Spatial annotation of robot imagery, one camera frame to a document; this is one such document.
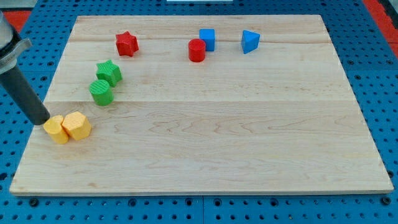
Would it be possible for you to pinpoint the green star block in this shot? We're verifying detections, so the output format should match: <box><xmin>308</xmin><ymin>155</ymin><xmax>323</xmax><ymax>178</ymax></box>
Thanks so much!
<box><xmin>96</xmin><ymin>60</ymin><xmax>123</xmax><ymax>87</ymax></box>

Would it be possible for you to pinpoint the green cylinder block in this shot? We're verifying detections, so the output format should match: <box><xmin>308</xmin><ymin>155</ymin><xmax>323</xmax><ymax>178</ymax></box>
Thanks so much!
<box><xmin>89</xmin><ymin>80</ymin><xmax>114</xmax><ymax>106</ymax></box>

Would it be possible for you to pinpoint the red cylinder block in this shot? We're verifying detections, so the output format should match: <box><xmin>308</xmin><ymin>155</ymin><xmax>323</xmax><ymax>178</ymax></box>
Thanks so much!
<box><xmin>188</xmin><ymin>39</ymin><xmax>206</xmax><ymax>62</ymax></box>

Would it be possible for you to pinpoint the blue triangle block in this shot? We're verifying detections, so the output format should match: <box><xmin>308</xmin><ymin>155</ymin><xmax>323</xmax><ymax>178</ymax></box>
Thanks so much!
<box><xmin>241</xmin><ymin>30</ymin><xmax>261</xmax><ymax>54</ymax></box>

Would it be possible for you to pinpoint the yellow cylinder block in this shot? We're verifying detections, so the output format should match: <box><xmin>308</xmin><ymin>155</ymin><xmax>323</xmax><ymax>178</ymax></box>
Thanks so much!
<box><xmin>43</xmin><ymin>115</ymin><xmax>69</xmax><ymax>144</ymax></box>

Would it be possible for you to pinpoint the wooden board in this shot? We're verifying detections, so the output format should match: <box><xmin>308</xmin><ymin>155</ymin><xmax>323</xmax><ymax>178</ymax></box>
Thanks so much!
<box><xmin>9</xmin><ymin>15</ymin><xmax>394</xmax><ymax>197</ymax></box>

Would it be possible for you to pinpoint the yellow hexagon block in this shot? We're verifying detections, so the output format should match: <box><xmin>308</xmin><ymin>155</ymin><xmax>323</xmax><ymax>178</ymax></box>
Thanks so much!
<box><xmin>62</xmin><ymin>111</ymin><xmax>91</xmax><ymax>141</ymax></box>

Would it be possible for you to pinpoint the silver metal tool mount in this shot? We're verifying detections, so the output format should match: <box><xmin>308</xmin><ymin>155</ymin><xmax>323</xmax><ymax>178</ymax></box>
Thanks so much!
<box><xmin>1</xmin><ymin>12</ymin><xmax>32</xmax><ymax>74</ymax></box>

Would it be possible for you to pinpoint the blue cube block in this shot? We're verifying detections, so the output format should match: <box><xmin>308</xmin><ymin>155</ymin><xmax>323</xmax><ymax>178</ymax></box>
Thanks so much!
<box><xmin>199</xmin><ymin>29</ymin><xmax>216</xmax><ymax>52</ymax></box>

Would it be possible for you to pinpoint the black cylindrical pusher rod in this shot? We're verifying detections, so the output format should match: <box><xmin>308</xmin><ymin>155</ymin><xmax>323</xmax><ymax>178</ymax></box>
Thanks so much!
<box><xmin>1</xmin><ymin>67</ymin><xmax>50</xmax><ymax>125</ymax></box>

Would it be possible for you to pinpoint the red star block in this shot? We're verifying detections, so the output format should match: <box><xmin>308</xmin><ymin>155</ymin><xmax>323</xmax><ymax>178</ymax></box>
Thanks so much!
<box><xmin>116</xmin><ymin>31</ymin><xmax>139</xmax><ymax>57</ymax></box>

